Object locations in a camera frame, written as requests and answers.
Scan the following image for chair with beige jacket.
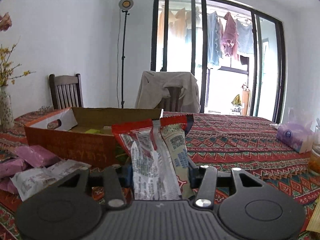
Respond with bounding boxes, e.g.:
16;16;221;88
156;87;182;112

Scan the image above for patterned red tablecloth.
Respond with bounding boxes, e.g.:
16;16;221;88
1;110;319;239

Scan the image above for purple tissue box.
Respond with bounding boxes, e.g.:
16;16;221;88
276;108;314;154

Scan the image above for dark wooden chair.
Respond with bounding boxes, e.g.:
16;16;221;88
49;73;84;110

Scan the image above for black light stand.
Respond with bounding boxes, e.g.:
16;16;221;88
119;0;134;108

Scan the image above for black framed glass door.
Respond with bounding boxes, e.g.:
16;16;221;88
151;0;286;122

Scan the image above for hanging laundry clothes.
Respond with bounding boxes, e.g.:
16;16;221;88
168;8;253;68

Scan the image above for orange cardboard box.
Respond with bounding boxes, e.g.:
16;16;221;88
24;107;163;168

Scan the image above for yellow flower branches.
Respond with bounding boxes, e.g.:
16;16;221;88
1;41;35;87

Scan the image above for pink dried flowers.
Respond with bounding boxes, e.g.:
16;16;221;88
0;12;12;31

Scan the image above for floral ceramic vase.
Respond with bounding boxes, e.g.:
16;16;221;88
1;86;14;131

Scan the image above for small patterned tissue pouch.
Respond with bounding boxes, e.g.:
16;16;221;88
39;106;54;113

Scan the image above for pink snack packet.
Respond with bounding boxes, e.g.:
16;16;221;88
0;158;28;179
15;145;61;168

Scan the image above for beige jacket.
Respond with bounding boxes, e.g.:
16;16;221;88
135;71;201;113

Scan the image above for green white snack packet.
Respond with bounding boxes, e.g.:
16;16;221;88
85;128;105;134

